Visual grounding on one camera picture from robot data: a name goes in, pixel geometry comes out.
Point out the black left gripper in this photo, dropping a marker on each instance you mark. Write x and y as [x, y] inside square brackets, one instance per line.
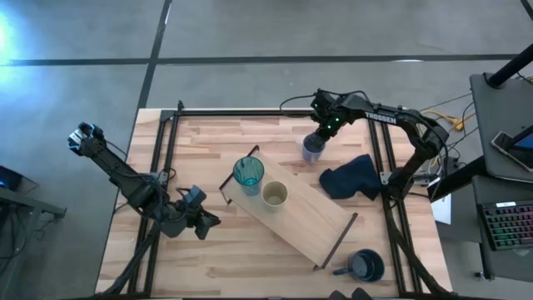
[195, 216]

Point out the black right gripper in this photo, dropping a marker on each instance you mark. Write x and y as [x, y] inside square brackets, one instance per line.
[334, 121]

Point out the grey ceramic mug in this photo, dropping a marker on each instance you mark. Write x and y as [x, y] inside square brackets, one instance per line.
[312, 157]

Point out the teal transparent plastic cup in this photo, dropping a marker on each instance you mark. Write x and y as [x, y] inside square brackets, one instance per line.
[248, 173]

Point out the cream ceramic cup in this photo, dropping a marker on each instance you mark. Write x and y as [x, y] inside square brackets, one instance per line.
[275, 196]

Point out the dark blue mug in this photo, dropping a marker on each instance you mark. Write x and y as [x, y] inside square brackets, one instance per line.
[368, 266]

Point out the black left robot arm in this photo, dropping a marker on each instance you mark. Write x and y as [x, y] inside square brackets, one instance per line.
[121, 175]

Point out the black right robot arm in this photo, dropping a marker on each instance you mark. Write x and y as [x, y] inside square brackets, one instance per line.
[412, 125]

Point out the black metal shelf leg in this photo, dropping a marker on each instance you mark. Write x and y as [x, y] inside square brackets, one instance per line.
[228, 183]
[339, 239]

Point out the dark blue cloth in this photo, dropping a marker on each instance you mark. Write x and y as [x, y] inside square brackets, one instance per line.
[350, 179]

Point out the white paper sheet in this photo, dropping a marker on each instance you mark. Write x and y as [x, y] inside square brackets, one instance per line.
[442, 210]

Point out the grey side table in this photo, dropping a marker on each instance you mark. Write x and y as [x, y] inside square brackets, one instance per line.
[504, 125]

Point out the smartphone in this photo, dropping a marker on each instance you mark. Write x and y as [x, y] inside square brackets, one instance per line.
[510, 152]

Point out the black pole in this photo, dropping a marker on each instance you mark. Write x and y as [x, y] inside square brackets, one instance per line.
[510, 68]

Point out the tablet with blue screen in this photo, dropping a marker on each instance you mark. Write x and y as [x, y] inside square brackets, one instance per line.
[525, 141]

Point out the backlit rainbow keyboard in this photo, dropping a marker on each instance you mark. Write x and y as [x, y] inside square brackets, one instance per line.
[508, 225]

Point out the dark grey low desk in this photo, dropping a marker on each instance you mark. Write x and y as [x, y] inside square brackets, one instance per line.
[499, 262]

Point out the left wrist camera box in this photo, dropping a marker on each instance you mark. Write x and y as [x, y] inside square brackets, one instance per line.
[195, 195]

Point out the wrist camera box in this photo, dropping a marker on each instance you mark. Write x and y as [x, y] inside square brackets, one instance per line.
[195, 195]
[322, 102]

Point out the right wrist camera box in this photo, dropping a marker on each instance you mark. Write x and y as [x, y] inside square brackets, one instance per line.
[322, 102]

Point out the black aluminium table frame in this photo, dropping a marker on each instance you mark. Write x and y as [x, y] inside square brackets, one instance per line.
[266, 112]

